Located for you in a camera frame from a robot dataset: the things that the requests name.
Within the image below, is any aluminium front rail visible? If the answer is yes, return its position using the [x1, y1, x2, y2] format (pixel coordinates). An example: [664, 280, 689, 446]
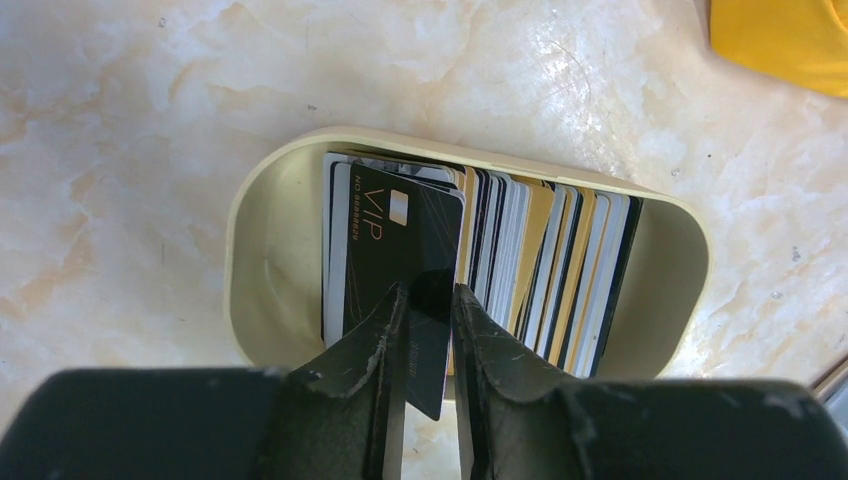
[813, 356, 847, 431]

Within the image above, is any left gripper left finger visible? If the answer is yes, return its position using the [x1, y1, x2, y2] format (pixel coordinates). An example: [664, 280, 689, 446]
[1, 285, 409, 479]

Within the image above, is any stack of cards in tray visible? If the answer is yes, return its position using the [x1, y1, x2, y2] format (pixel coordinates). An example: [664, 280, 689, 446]
[321, 152, 644, 380]

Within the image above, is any yellow jacket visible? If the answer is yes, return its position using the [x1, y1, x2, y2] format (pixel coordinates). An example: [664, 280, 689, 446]
[709, 0, 847, 99]

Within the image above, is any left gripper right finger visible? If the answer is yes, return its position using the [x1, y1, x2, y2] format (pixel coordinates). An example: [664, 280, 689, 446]
[451, 285, 847, 479]

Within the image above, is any beige oval card tray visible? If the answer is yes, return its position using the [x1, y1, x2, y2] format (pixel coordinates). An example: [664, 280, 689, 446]
[223, 126, 714, 380]

